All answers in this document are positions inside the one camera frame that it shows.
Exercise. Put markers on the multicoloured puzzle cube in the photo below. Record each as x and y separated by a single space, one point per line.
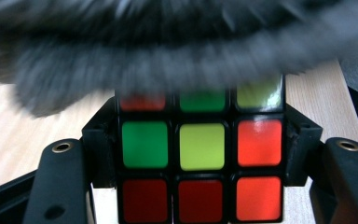
202 146

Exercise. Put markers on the grey fluffy cloth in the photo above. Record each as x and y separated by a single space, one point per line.
167 46

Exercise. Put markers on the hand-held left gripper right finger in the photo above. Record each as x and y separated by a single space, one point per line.
348 180

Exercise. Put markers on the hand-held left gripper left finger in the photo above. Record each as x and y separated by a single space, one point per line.
62 180

